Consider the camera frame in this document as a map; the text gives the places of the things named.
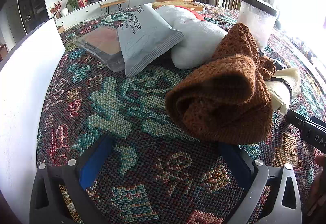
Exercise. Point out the wooden stool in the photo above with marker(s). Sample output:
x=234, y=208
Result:
x=112, y=2

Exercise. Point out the red flowers in vase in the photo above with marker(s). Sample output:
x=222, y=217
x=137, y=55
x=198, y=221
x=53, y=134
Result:
x=56, y=9

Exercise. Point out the red gift bag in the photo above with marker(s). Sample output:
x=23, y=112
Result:
x=82, y=2

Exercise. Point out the flat cardboard box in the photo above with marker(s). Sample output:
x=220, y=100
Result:
x=178, y=5

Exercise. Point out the white board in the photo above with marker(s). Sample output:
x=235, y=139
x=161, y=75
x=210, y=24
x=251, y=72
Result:
x=23, y=86

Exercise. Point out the brown knitted scarf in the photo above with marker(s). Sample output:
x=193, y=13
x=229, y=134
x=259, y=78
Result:
x=224, y=91

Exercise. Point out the cream cloth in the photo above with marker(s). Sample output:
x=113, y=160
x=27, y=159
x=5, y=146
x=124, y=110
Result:
x=279, y=99

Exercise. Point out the white television cabinet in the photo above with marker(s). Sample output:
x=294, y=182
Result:
x=84, y=11

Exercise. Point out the grey wet wipes packet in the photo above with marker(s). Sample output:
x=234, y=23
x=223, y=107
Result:
x=145, y=35

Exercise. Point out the clear bag with dark garment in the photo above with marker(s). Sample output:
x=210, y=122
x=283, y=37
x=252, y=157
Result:
x=101, y=40

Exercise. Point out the clear plastic jar black lid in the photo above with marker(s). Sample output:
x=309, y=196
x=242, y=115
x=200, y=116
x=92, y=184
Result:
x=257, y=23

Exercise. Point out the white plush towel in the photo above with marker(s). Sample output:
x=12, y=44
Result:
x=196, y=35

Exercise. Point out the person's right hand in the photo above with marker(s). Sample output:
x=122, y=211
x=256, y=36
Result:
x=319, y=175

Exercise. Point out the bushy potted plant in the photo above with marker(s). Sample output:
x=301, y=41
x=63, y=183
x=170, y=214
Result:
x=72, y=2

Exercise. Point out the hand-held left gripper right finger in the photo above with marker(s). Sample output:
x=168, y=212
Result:
x=234, y=160

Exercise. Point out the woven patterned blanket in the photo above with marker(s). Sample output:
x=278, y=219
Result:
x=142, y=112

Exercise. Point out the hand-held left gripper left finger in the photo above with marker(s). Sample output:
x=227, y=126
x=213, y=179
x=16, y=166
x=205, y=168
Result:
x=95, y=160

